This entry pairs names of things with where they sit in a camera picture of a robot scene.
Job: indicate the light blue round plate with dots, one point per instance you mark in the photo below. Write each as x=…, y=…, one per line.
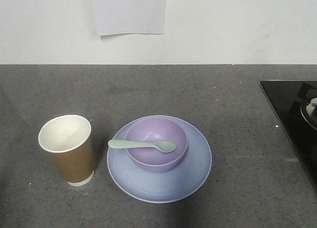
x=172, y=185

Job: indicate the black glass gas hob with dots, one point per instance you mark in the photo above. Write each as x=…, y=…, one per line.
x=295, y=104

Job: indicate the light green plastic spoon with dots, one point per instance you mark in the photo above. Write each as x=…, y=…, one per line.
x=163, y=146

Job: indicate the white paper sheet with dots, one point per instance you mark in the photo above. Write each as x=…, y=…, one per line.
x=115, y=17

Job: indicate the brown paper cup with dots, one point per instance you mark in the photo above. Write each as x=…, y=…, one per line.
x=67, y=139

